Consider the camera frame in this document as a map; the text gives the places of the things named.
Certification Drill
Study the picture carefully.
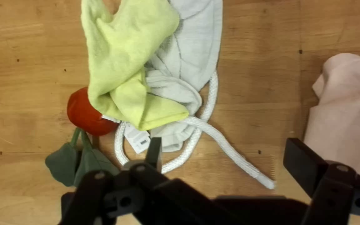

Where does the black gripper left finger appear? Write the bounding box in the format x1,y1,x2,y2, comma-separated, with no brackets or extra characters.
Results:
59,138,214,225

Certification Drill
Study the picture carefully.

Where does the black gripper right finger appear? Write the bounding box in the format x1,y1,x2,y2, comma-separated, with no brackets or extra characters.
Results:
284,138,360,225

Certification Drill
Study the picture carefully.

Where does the light pink garment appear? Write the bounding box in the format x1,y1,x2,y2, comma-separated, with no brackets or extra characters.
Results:
304,54,360,174

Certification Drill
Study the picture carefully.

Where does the white rope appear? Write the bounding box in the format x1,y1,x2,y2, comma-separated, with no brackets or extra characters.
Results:
113,70,278,192

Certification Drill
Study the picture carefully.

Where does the yellow-green microfiber cloth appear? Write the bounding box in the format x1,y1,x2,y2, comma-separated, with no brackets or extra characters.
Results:
82,0,189,130

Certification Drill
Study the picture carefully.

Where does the dark green cloth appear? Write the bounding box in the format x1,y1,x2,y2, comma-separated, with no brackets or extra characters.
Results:
46,129,121,187

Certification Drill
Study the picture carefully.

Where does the red orange round object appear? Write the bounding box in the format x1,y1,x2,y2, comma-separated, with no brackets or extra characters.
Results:
67,88,118,137

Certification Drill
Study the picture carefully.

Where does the white cloth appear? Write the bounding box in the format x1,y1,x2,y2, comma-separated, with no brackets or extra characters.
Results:
122,0,224,154

